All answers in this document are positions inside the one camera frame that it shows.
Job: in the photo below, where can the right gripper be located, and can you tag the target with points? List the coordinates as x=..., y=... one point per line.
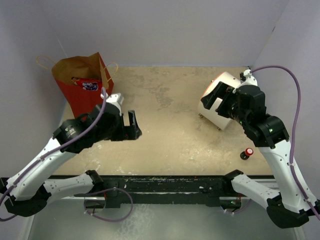
x=221, y=90

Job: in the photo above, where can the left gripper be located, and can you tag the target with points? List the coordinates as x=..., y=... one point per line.
x=131, y=132

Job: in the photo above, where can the white cylindrical appliance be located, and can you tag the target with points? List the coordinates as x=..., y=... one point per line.
x=211, y=114

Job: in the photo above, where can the red cookie snack packet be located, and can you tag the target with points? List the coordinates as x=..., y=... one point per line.
x=88, y=84

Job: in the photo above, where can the red paper bag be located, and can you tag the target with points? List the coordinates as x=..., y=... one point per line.
x=93, y=66

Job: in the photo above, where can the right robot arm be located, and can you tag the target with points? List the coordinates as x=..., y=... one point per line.
x=291, y=205

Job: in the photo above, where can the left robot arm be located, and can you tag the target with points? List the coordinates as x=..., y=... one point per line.
x=30, y=190

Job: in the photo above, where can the red emergency stop button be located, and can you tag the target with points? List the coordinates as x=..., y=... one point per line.
x=244, y=155

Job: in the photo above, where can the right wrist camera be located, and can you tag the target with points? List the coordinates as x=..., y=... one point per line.
x=247, y=78

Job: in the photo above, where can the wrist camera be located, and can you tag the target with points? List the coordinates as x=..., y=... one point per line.
x=247, y=78
x=113, y=104

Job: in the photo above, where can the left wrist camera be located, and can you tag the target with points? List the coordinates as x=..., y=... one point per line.
x=113, y=104

